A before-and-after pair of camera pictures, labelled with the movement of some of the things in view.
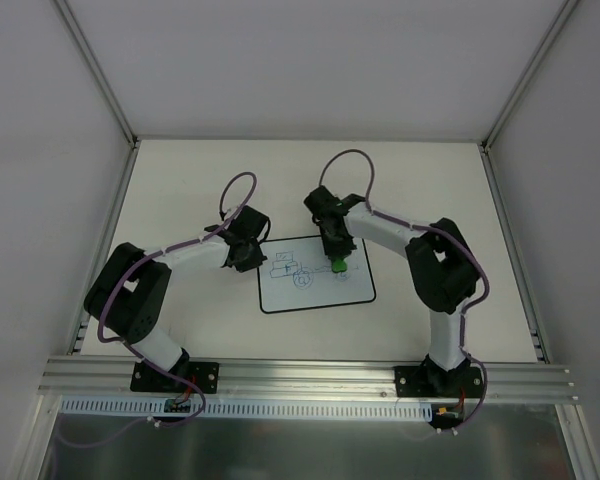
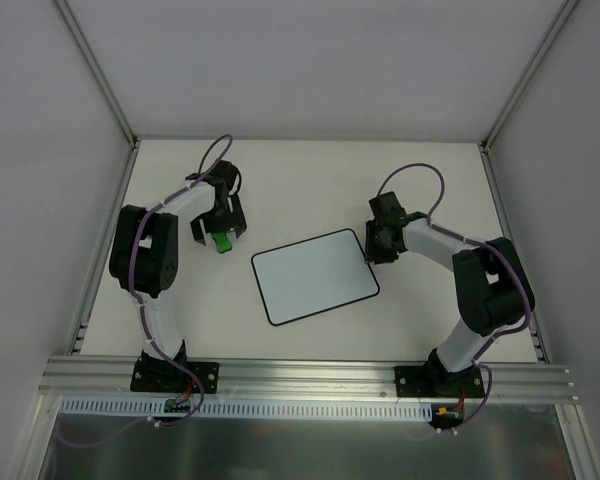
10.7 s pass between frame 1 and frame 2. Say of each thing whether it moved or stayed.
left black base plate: stayed
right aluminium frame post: stayed
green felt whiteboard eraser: moved
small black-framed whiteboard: stayed
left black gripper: moved
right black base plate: stayed
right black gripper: moved
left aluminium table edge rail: stayed
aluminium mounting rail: stayed
